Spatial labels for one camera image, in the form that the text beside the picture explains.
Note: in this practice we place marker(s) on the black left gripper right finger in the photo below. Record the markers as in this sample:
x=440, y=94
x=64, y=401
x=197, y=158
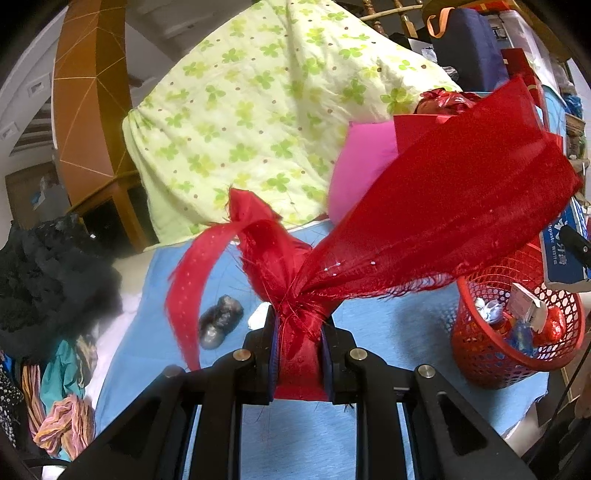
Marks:
x=338, y=379

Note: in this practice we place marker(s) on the green clover pattern quilt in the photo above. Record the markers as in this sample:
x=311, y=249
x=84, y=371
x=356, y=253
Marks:
x=263, y=104

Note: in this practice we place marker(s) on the striped colourful scarf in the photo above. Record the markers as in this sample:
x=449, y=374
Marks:
x=69, y=427

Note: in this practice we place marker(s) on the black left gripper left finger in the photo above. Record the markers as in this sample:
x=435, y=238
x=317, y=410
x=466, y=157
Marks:
x=258, y=379

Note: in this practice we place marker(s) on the wooden stair railing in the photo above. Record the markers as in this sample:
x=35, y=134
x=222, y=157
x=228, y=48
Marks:
x=373, y=16

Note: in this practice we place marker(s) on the red paper shopping bag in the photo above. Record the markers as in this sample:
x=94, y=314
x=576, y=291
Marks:
x=409, y=128

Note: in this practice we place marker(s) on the magenta pillow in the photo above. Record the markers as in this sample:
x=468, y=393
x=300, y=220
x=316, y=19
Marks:
x=369, y=149

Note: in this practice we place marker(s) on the orange wooden column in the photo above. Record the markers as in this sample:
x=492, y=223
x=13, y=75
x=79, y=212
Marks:
x=90, y=98

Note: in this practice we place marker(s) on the white rectangular carton box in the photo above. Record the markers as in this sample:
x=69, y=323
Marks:
x=523, y=305

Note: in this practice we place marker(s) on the black white dotted garment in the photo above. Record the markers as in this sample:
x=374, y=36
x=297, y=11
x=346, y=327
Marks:
x=10, y=398

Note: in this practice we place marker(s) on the black clothing pile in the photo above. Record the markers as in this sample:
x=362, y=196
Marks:
x=57, y=283

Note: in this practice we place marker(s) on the teal garment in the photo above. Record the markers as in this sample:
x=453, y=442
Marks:
x=61, y=377

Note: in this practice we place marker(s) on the red mesh waste basket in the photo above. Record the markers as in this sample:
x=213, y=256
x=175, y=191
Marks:
x=483, y=339

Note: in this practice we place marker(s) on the red plastic bag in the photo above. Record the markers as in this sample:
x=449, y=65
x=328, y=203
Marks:
x=442, y=102

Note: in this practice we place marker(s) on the black plastic bag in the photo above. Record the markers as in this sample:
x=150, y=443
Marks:
x=218, y=321

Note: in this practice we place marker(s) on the white tissue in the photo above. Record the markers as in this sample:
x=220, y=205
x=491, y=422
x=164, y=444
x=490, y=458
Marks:
x=258, y=318

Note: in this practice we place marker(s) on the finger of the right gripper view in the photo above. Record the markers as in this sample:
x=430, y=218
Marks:
x=578, y=245

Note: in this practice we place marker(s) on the blue foil wrapper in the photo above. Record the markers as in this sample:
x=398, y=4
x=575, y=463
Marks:
x=521, y=339

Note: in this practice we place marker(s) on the navy bag orange handle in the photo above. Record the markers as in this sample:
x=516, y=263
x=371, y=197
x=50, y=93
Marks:
x=463, y=39

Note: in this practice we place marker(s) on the red mesh ribbon wrap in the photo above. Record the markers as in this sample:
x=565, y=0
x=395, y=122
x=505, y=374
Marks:
x=469, y=192

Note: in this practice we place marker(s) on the blue toothpaste box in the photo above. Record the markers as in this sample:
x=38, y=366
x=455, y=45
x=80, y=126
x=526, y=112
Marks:
x=562, y=271

